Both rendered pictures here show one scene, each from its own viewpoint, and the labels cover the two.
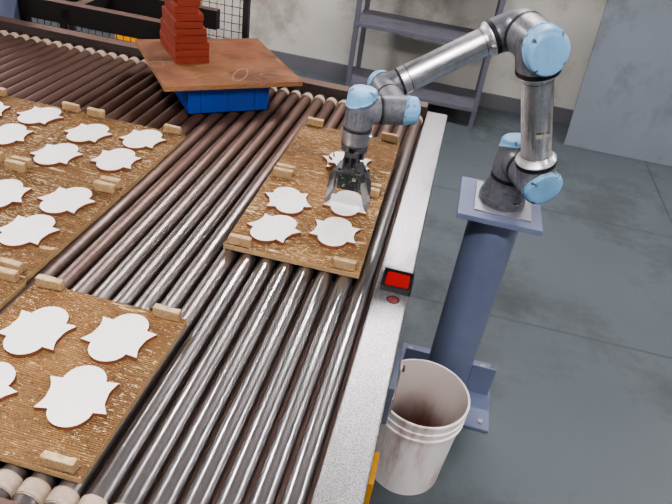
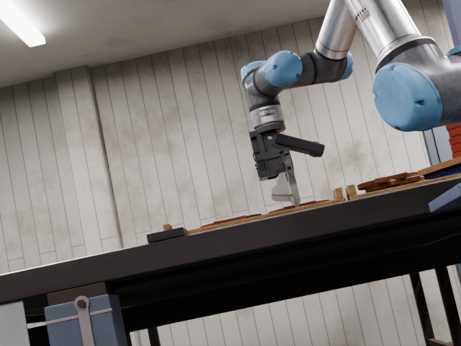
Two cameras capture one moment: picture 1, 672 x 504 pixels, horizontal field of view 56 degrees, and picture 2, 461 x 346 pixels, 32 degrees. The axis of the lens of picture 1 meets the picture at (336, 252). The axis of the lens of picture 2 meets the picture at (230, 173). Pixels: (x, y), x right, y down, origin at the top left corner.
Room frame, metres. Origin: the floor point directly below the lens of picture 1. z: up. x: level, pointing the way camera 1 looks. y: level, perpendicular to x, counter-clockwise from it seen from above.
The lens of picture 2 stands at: (1.25, -1.86, 0.76)
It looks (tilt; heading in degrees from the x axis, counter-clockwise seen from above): 9 degrees up; 84
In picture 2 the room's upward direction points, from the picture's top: 12 degrees counter-clockwise
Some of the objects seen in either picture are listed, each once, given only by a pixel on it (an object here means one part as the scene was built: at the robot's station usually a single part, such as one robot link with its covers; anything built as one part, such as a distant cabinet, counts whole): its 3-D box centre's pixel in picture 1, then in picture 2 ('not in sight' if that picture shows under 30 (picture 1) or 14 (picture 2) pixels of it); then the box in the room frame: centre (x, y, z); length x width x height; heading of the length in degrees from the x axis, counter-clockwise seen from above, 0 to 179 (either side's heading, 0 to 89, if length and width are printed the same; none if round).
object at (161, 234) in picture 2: (397, 281); (167, 235); (1.27, -0.16, 0.92); 0.08 x 0.08 x 0.02; 82
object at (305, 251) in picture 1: (309, 220); (256, 226); (1.48, 0.08, 0.93); 0.41 x 0.35 x 0.02; 173
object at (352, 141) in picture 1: (356, 137); (267, 119); (1.55, -0.01, 1.16); 0.08 x 0.08 x 0.05
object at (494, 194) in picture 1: (505, 186); not in sight; (1.87, -0.51, 0.93); 0.15 x 0.15 x 0.10
